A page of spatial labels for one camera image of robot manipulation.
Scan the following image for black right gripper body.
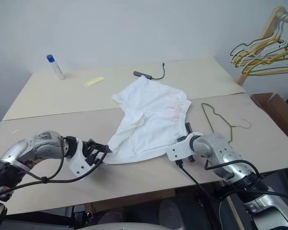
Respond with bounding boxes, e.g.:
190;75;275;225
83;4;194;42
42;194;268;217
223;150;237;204
183;122;195;163

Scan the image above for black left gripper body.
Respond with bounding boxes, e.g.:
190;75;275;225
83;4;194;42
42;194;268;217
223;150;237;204
83;138;101;166

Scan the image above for white shorts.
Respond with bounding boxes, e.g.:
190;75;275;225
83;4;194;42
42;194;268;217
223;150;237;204
102;75;192;166

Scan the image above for pale yellow flat sponge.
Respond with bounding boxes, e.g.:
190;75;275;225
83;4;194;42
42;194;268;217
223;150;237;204
84;76;105;88

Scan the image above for beige robot torso cover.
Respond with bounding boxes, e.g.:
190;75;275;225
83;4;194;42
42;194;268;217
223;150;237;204
85;221;166;230

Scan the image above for dark rounded shape under table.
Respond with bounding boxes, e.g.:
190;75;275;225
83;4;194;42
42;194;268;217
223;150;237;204
156;200;186;222

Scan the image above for white bottle with blue cap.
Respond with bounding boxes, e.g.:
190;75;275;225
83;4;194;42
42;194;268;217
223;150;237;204
46;54;65;81

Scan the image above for wooden clothes rack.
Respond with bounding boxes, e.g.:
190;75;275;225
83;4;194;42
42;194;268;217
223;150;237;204
235;6;288;86

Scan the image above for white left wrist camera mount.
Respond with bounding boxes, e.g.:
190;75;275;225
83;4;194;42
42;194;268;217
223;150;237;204
69;139;95;181

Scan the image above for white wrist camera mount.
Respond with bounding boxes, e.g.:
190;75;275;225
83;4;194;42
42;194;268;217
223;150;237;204
166;132;203;162
69;139;95;181

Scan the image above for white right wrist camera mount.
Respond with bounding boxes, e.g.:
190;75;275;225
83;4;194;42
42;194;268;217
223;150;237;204
166;132;203;162

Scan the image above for gold wire hanger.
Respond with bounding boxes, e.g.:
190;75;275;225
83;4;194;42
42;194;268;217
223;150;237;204
201;103;252;144

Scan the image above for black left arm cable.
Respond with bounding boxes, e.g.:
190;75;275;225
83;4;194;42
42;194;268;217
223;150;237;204
0;136;110;195

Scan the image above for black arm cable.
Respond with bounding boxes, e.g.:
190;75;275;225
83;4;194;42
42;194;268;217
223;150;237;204
0;136;110;195
174;160;288;201

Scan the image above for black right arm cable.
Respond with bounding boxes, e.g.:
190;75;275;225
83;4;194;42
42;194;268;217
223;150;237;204
174;160;288;201

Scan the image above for grey USB hub with cable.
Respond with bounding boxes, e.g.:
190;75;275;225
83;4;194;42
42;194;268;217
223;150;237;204
133;62;166;81

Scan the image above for white wire hanger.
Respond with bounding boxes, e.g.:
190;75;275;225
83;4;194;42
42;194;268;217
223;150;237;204
237;35;288;68

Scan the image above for dark green wire hanger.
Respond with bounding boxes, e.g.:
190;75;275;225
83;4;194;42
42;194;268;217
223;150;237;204
229;35;283;63

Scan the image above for yellow wire hanger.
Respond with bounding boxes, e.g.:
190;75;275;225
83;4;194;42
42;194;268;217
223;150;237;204
232;42;288;77

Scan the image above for silver wire hanger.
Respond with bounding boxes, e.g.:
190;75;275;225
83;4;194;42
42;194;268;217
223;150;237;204
275;11;288;47

